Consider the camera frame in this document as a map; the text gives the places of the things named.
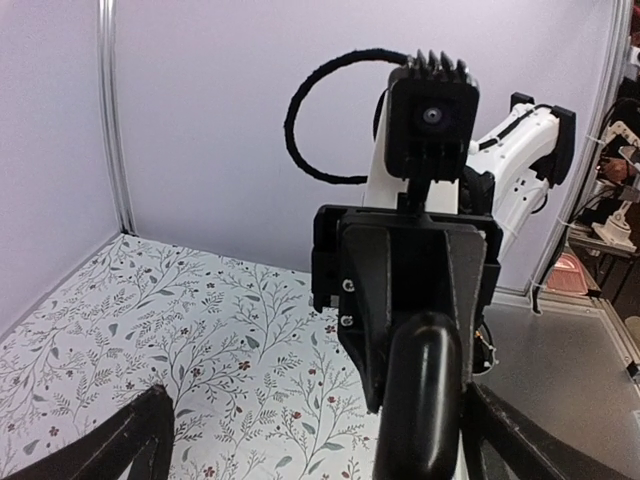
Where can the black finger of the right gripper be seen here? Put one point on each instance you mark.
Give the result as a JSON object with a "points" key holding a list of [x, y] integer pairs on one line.
{"points": [[365, 305]]}

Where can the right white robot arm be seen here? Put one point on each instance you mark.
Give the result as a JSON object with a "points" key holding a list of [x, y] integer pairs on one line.
{"points": [[508, 173]]}

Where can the black earbud charging case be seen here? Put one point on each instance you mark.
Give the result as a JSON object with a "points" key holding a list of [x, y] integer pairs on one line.
{"points": [[419, 424]]}

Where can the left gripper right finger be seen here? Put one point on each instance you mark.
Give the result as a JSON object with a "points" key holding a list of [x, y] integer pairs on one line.
{"points": [[529, 451]]}

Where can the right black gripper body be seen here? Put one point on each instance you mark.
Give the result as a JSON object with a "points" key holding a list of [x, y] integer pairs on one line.
{"points": [[419, 277]]}

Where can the right aluminium frame post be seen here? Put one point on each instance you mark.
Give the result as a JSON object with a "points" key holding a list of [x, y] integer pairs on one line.
{"points": [[112, 139]]}

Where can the floral patterned table mat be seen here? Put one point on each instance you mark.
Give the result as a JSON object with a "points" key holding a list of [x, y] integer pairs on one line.
{"points": [[260, 385]]}

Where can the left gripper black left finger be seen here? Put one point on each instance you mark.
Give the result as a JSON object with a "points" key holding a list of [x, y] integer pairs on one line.
{"points": [[138, 440]]}

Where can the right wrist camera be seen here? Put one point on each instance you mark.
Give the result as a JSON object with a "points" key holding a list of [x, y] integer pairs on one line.
{"points": [[425, 127]]}

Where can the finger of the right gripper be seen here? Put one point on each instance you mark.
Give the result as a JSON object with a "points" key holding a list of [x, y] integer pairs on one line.
{"points": [[466, 250]]}

